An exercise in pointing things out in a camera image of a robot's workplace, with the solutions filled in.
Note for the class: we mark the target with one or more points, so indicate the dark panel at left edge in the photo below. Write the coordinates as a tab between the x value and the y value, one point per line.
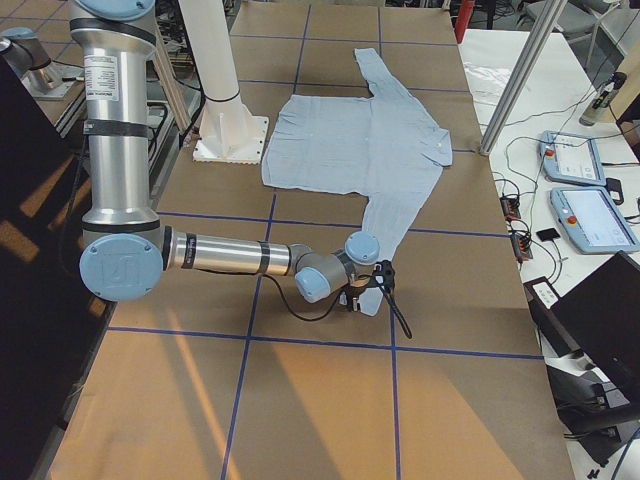
50	323

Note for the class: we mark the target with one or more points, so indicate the orange black usb hub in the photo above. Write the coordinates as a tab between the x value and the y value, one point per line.
510	207

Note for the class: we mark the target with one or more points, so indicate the aluminium frame post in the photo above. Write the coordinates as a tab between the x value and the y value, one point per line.
527	59

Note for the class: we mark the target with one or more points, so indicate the lower blue teach pendant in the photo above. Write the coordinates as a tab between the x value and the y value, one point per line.
591	220

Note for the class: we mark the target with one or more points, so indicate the upper blue teach pendant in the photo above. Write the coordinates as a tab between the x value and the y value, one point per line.
571	158

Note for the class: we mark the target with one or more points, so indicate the light blue button-up shirt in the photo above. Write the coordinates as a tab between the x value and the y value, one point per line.
387	148

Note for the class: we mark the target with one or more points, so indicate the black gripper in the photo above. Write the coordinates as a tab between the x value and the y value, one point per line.
355	293

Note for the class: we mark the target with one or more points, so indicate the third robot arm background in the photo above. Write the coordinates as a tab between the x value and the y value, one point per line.
42	77

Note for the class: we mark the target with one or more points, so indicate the white camera mast with base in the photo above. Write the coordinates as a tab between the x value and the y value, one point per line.
228	131

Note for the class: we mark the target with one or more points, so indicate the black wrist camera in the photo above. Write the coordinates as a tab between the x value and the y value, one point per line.
383	276

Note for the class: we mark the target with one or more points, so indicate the black monitor with stand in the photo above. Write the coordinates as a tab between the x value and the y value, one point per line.
597	321

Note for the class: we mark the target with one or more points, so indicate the clear plastic bag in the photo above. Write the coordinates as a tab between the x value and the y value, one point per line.
486	84

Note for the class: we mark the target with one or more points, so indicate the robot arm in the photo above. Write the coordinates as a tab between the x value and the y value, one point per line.
127	248

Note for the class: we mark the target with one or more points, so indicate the red cylinder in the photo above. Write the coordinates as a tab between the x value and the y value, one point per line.
463	18

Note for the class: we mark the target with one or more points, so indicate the blue teach pendant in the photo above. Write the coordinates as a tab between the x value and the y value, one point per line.
591	220
571	158

